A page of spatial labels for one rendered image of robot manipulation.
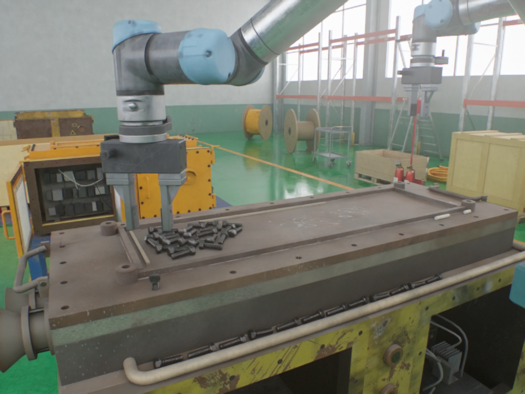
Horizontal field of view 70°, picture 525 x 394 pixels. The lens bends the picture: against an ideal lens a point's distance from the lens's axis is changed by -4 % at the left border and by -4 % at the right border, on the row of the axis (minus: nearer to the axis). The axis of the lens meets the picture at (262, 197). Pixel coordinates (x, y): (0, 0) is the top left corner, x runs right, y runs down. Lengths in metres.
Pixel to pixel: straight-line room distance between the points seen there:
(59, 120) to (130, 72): 8.48
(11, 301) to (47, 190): 2.55
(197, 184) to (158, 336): 2.81
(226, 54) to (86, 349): 0.53
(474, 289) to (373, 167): 6.74
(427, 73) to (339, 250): 0.65
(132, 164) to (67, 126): 8.46
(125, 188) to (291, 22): 0.37
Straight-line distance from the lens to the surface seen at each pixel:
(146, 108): 0.63
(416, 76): 1.34
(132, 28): 0.64
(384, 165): 7.61
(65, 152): 3.39
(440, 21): 1.16
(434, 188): 1.53
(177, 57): 0.57
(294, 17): 0.64
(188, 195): 3.51
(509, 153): 6.09
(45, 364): 3.06
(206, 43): 0.55
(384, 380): 1.06
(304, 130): 11.18
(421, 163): 7.80
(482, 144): 6.31
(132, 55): 0.63
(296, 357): 0.83
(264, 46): 0.66
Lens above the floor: 1.71
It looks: 15 degrees down
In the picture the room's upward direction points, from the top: straight up
